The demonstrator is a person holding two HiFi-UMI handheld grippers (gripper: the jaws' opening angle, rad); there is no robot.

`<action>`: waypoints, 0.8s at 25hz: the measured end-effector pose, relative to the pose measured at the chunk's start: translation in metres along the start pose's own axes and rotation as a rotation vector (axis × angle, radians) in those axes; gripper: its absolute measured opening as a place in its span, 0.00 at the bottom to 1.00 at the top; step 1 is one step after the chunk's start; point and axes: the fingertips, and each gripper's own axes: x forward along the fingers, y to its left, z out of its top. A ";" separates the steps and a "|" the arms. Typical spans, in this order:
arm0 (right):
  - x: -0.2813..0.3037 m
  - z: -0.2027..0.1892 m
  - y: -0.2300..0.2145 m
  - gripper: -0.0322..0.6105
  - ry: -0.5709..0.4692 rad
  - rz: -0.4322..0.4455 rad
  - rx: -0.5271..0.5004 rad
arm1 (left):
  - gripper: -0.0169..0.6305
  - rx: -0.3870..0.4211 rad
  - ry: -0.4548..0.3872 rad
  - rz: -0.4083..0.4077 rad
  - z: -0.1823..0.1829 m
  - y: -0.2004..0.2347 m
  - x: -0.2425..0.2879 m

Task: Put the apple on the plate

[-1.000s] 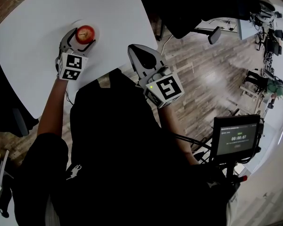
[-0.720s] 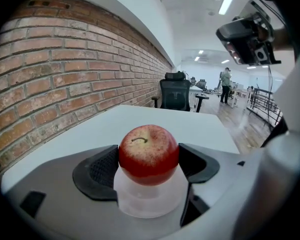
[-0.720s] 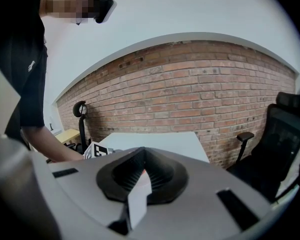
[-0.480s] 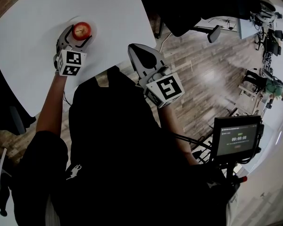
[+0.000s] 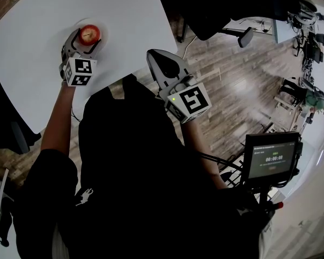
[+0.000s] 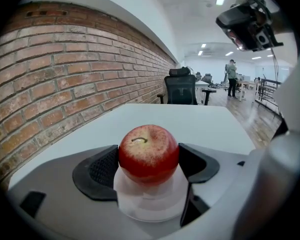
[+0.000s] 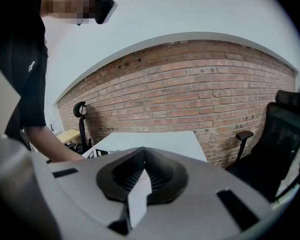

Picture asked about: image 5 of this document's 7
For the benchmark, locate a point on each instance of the black monitor stand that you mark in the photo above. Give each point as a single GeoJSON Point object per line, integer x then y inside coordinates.
{"type": "Point", "coordinates": [263, 196]}

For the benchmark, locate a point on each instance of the person's black shirt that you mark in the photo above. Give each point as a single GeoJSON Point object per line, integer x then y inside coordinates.
{"type": "Point", "coordinates": [140, 177]}

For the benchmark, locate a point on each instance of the desk with equipment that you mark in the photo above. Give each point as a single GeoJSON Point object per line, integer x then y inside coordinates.
{"type": "Point", "coordinates": [307, 34]}

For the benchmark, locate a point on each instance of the person's left forearm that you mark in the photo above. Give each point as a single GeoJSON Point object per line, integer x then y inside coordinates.
{"type": "Point", "coordinates": [56, 120]}

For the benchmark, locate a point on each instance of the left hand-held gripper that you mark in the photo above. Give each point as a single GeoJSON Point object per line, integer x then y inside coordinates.
{"type": "Point", "coordinates": [81, 69]}

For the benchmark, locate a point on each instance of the black monitor screen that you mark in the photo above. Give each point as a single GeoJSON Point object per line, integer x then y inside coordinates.
{"type": "Point", "coordinates": [272, 158]}

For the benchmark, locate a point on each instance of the red apple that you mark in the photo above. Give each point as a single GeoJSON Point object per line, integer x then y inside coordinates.
{"type": "Point", "coordinates": [89, 34]}

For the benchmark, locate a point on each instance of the black office chair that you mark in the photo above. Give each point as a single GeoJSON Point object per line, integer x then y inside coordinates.
{"type": "Point", "coordinates": [5, 117]}
{"type": "Point", "coordinates": [218, 7]}

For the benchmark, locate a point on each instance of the person's right forearm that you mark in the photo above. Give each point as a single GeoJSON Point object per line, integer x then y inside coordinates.
{"type": "Point", "coordinates": [205, 155]}

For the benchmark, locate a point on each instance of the white plate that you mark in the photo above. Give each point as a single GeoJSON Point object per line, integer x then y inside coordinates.
{"type": "Point", "coordinates": [104, 31]}

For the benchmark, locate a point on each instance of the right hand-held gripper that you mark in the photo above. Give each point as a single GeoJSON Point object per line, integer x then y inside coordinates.
{"type": "Point", "coordinates": [192, 101]}

